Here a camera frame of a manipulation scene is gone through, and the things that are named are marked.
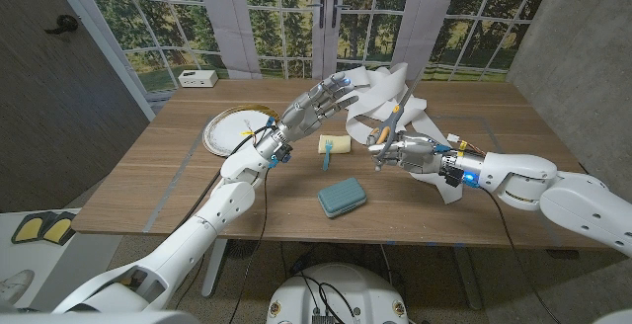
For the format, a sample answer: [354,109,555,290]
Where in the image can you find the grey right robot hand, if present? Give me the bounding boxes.
[365,125,449,176]

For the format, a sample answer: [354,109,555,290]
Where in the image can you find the yellow black foot pad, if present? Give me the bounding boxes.
[41,210,78,246]
[10,212,58,245]

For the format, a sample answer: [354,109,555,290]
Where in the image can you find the white robot torso base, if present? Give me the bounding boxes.
[266,263,410,324]

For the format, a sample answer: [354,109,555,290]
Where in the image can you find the grey table leg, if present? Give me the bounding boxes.
[451,246,484,311]

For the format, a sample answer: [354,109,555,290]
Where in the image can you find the black torso cable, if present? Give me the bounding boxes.
[290,272,359,324]

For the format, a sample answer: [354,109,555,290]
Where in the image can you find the gold rimmed paper plate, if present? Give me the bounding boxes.
[201,105,281,158]

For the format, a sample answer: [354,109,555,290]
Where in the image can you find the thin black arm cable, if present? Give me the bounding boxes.
[225,165,272,324]
[480,187,563,324]

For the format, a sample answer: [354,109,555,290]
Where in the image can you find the white table leg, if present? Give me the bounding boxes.
[200,238,231,298]

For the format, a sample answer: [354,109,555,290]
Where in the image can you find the black door handle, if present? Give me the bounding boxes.
[43,14,79,36]

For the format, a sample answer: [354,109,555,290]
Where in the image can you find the white power box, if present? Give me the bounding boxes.
[177,69,219,89]

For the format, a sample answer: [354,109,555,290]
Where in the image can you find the teal soapbox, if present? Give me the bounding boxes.
[317,176,368,219]

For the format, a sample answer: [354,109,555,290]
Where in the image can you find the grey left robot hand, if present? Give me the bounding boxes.
[277,74,360,143]

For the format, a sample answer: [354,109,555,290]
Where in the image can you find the white receipt paper strip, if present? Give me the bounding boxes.
[328,61,465,205]

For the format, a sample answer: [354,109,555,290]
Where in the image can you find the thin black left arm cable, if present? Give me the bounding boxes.
[225,165,272,324]

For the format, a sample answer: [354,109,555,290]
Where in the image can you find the dark round floor fan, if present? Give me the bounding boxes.
[225,238,262,260]

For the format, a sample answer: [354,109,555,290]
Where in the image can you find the white sneaker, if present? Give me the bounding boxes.
[0,269,36,306]

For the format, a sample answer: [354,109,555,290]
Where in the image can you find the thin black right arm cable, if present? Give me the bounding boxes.
[480,187,563,324]

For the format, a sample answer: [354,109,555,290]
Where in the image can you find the printed window backdrop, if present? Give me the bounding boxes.
[46,0,559,118]

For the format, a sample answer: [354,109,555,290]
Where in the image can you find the yellow sponge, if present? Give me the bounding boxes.
[318,133,353,155]

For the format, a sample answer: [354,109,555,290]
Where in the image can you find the grey orange scissors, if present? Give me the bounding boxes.
[367,66,427,172]

